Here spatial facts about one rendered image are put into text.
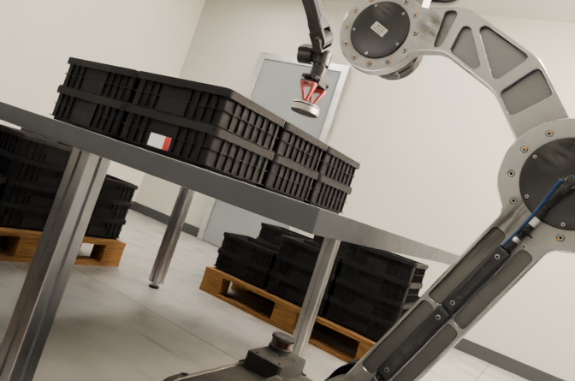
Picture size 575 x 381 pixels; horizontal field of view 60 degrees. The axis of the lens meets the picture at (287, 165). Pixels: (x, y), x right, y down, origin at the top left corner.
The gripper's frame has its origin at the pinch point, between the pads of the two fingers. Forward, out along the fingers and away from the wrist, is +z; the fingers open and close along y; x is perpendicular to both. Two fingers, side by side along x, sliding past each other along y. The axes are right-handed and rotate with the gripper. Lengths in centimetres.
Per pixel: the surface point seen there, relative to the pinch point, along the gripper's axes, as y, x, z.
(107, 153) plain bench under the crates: 87, 20, 40
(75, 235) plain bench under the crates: 79, 8, 59
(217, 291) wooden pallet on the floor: -97, -85, 99
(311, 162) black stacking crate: -2.7, 8.1, 20.4
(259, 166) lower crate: 24.7, 7.8, 29.3
